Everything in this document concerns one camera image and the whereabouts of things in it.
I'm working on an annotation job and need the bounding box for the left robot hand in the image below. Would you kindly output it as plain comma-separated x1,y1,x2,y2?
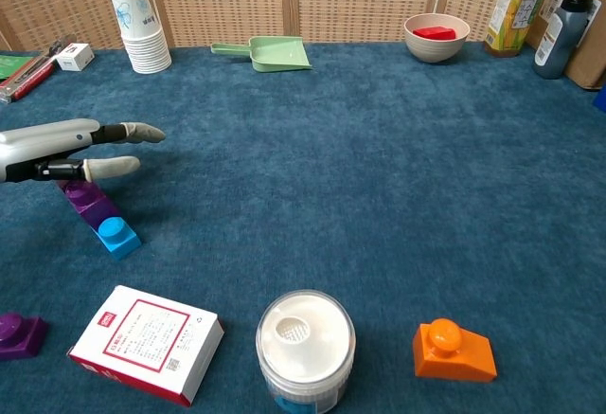
0,117,167,186

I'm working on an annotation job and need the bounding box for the purple toy block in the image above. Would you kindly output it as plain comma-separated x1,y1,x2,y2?
56,179,122,233

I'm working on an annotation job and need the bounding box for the light blue toy block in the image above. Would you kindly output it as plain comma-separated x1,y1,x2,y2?
82,214,142,261

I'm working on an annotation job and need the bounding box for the stack of paper cups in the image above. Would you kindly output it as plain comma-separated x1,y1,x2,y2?
107,0,173,75

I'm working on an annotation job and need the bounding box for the small purple block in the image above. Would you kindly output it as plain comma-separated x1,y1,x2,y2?
0,312,50,363

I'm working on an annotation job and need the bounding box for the red object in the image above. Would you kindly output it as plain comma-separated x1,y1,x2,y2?
412,26,456,41

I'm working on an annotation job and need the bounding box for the orange toy block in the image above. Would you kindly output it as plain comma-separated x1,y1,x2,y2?
412,317,498,384

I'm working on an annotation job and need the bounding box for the red utility knife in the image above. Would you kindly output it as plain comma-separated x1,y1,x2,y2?
0,34,77,105

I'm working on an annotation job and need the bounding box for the small white box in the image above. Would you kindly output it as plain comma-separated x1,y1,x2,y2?
55,43,96,73

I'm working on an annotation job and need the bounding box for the wicker folding screen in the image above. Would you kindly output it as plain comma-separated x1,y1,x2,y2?
0,0,606,54

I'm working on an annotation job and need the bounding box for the mint green dustpan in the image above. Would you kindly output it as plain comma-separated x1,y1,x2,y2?
210,35,313,74

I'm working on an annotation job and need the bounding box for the blue table cloth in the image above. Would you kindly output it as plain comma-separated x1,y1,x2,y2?
0,42,606,414

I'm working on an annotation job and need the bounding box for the white lidded plastic jar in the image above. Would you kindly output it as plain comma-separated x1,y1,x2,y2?
255,289,357,414

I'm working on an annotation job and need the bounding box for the pink bowl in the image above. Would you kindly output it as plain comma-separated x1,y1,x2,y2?
402,12,472,64

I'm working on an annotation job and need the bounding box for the yellow tea bottle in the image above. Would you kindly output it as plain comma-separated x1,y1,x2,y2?
483,0,555,59

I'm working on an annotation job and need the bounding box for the dark grey bottle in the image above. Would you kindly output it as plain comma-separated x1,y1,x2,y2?
531,0,595,80

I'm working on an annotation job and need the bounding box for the open cardboard box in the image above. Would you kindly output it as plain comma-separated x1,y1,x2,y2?
525,0,606,91

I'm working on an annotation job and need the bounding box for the white box with red frame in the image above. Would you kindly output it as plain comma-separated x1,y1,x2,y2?
67,284,225,408

